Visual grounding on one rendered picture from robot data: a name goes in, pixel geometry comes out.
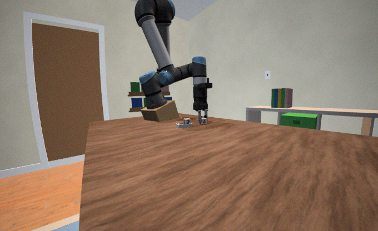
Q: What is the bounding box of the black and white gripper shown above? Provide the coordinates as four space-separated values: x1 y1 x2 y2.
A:
193 77 212 123

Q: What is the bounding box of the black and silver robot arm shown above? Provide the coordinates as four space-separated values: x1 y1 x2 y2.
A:
135 0 207 109

